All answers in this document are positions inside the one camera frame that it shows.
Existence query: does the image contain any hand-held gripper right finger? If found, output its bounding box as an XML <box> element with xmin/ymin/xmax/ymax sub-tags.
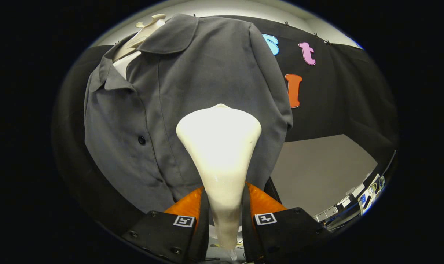
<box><xmin>242</xmin><ymin>182</ymin><xmax>332</xmax><ymax>263</ymax></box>

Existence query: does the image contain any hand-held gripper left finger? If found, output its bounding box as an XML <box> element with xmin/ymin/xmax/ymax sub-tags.
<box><xmin>121</xmin><ymin>186</ymin><xmax>210</xmax><ymax>264</ymax></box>

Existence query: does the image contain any white garment steamer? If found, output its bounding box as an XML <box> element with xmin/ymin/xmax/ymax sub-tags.
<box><xmin>176</xmin><ymin>104</ymin><xmax>262</xmax><ymax>252</ymax></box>

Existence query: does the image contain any grey button shirt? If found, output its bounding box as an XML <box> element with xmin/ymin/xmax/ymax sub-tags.
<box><xmin>84</xmin><ymin>14</ymin><xmax>293</xmax><ymax>214</ymax></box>

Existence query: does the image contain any beige cabinet with grey top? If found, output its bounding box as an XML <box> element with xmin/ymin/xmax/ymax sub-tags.
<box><xmin>270</xmin><ymin>134</ymin><xmax>378</xmax><ymax>220</ymax></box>

